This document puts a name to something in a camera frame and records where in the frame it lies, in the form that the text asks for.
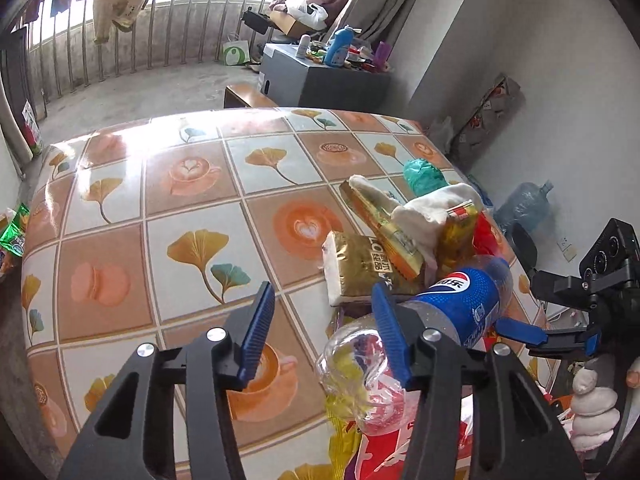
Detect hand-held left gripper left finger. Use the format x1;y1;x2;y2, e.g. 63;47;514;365
59;281;277;480

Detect yellow crumpled wrapper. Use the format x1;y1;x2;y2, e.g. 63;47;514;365
324;345;373;480

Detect red printed packet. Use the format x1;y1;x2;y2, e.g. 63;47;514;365
357;392;476;480

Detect gold tissue packet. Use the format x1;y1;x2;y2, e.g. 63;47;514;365
321;230;426;307

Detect grey curtain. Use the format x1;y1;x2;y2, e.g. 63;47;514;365
345;0;447;50

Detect red plastic bag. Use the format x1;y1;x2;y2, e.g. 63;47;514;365
472;210;507;261

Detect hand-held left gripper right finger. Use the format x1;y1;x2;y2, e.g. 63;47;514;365
371;281;586;480

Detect white green paper bag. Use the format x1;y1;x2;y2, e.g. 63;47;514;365
222;39;250;67

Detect black bin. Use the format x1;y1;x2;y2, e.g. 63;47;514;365
509;222;539;269

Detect beige hanging garment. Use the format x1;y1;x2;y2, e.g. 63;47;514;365
92;0;162;44

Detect empty blue water jug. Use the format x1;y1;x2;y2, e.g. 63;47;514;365
494;180;555;234

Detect long gold snack packet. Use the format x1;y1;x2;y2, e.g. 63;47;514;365
339;180;422;281

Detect white plastic shopping bag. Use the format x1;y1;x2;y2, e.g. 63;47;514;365
287;0;329;32

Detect green plastic bag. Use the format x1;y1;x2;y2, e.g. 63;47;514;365
403;158;449;197

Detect folded printed cardboard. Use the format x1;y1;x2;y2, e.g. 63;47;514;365
452;74;527;162

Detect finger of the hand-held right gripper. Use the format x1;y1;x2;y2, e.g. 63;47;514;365
497;317;601;357
530;269;598;311

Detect blue detergent bottle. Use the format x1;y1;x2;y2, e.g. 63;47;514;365
323;25;357;67

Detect pink green bag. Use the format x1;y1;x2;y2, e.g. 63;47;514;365
20;100;45;157

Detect clear plastic bottle blue label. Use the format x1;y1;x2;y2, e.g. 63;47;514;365
315;255;514;436

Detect metal window railing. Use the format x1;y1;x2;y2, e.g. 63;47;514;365
0;0;332;111

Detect brown cardboard box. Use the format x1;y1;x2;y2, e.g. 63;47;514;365
269;9;312;37

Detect wooden stool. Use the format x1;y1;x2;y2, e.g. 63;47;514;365
223;84;279;110

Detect tile-patterned tablecloth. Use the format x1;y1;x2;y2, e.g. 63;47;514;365
20;107;551;480

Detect yellow snack packet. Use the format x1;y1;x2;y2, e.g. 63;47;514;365
436;200;484;270

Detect white towel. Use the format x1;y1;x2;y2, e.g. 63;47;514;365
348;175;486;268

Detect green snack packets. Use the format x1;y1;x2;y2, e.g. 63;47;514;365
0;202;32;263

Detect grey cabinet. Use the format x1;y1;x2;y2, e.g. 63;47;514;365
260;42;392;111

